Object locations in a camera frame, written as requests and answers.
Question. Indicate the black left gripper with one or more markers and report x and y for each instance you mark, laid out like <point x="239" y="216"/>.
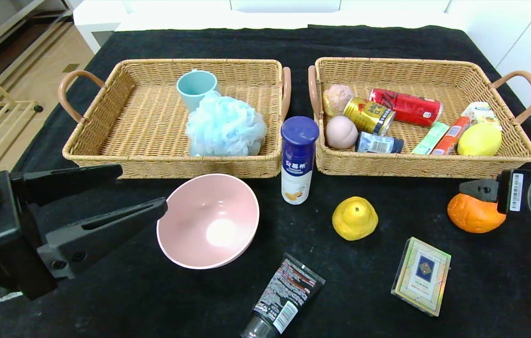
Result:
<point x="6" y="234"/>

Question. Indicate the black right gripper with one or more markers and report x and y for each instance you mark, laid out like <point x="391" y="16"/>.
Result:
<point x="515" y="192"/>

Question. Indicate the orange fruit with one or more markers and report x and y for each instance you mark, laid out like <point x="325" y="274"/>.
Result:
<point x="474" y="218"/>

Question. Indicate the playing card box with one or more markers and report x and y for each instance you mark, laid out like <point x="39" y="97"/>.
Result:
<point x="421" y="276"/>

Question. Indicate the yellow toy pear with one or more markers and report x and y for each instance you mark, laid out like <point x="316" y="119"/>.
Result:
<point x="354" y="219"/>

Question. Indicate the white yogurt bottle blue cap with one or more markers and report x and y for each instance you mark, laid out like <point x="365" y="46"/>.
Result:
<point x="298" y="159"/>

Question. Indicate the yellow lemon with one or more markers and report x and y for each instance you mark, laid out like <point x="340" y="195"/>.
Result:
<point x="480" y="140"/>

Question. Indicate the orange red sausage packet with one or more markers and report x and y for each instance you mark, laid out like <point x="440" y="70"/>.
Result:
<point x="450" y="135"/>

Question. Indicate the green wrapped candy bar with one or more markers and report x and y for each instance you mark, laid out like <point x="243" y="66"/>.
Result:
<point x="430" y="138"/>

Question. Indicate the white snack packet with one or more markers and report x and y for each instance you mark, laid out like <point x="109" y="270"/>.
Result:
<point x="480" y="111"/>

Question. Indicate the red cola can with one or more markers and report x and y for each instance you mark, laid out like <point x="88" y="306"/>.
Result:
<point x="408" y="107"/>

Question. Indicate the small blue packet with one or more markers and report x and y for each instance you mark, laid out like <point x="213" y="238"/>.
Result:
<point x="378" y="143"/>

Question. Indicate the pink plastic bowl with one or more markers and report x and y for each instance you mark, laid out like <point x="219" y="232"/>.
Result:
<point x="206" y="220"/>

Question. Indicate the wooden slatted rack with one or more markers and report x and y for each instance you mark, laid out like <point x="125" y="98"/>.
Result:
<point x="16" y="105"/>

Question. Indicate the gold drink can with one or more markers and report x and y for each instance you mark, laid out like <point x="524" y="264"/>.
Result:
<point x="368" y="115"/>

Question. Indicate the small floor outlet cover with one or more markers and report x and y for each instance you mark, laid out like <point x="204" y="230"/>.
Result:
<point x="71" y="68"/>

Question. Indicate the pale pink toy peach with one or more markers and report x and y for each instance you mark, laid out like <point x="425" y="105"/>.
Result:
<point x="340" y="133"/>

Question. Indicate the teal plastic cup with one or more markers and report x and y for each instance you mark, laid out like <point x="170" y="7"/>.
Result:
<point x="196" y="90"/>

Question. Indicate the light blue bath loofah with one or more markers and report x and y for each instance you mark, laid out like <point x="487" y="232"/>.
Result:
<point x="225" y="126"/>

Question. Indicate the pink fluffy pastry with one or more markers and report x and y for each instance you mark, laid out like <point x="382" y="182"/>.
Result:
<point x="338" y="97"/>

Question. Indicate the black cosmetic tube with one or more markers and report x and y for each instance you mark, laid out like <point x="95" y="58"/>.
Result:
<point x="284" y="293"/>

